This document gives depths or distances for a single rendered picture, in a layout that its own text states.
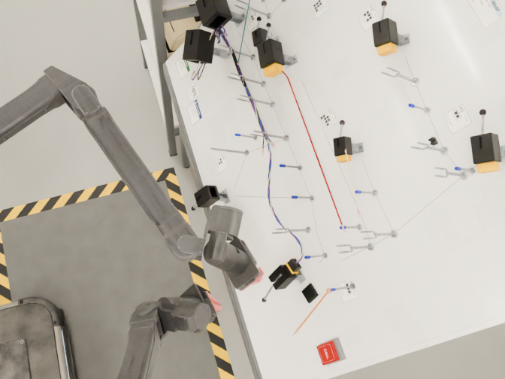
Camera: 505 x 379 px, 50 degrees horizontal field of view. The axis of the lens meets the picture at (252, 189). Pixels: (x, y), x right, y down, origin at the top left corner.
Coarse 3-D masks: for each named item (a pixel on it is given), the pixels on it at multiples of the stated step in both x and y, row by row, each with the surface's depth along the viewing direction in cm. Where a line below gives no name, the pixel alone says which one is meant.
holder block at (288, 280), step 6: (276, 270) 141; (282, 270) 139; (270, 276) 142; (276, 276) 141; (282, 276) 139; (288, 276) 138; (294, 276) 140; (276, 282) 141; (282, 282) 139; (288, 282) 141; (276, 288) 141; (282, 288) 142
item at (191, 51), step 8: (200, 24) 161; (192, 32) 160; (200, 32) 158; (208, 32) 160; (192, 40) 160; (200, 40) 158; (208, 40) 160; (184, 48) 162; (192, 48) 159; (200, 48) 159; (208, 48) 161; (184, 56) 162; (192, 56) 159; (200, 56) 159; (208, 56) 161; (224, 56) 169
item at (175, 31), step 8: (176, 8) 205; (152, 24) 220; (168, 24) 206; (176, 24) 204; (184, 24) 203; (192, 24) 202; (168, 32) 206; (176, 32) 203; (184, 32) 202; (168, 40) 207; (176, 40) 203; (184, 40) 204; (168, 48) 209; (176, 48) 207; (168, 56) 210
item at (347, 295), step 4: (348, 280) 136; (352, 280) 135; (340, 284) 137; (344, 284) 137; (348, 284) 136; (348, 288) 136; (340, 292) 137; (344, 292) 137; (348, 292) 136; (352, 292) 135; (356, 292) 134; (344, 296) 136; (348, 296) 136; (352, 296) 135; (356, 296) 134; (344, 300) 136; (348, 300) 136
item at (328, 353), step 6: (330, 342) 135; (318, 348) 137; (324, 348) 136; (330, 348) 135; (324, 354) 136; (330, 354) 135; (336, 354) 134; (324, 360) 136; (330, 360) 135; (336, 360) 134
